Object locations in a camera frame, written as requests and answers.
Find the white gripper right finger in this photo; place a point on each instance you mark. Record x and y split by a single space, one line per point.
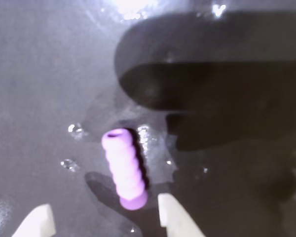
177 217

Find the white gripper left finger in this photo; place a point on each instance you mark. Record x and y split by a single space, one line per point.
38 222

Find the purple ribbed pen grip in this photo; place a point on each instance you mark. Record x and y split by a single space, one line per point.
124 168

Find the black glossy mat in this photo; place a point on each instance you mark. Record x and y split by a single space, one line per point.
39 74

